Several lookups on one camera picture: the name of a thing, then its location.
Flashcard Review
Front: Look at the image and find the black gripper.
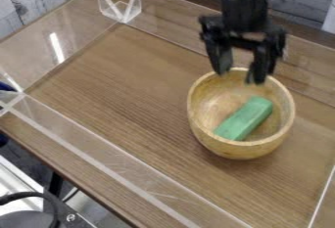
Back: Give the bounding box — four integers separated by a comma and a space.
198, 0, 287, 85

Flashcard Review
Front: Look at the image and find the light brown wooden bowl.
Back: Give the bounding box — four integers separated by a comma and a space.
186, 68, 296, 160

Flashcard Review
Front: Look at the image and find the green rectangular block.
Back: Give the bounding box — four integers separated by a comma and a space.
213, 96, 273, 141

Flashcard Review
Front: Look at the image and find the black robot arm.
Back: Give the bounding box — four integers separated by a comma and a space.
198, 0, 287, 84

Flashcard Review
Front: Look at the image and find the blue object at left edge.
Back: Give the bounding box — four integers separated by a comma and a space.
0, 81, 16, 92

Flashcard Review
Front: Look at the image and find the black table leg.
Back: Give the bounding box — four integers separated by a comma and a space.
48, 172, 64, 197

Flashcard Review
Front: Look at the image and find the clear acrylic tray wall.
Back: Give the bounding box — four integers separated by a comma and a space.
0, 0, 335, 228

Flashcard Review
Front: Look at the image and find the black metal bracket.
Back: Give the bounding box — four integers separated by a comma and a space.
45, 192, 97, 228

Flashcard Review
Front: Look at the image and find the black cable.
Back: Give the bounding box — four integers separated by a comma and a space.
0, 192, 61, 228

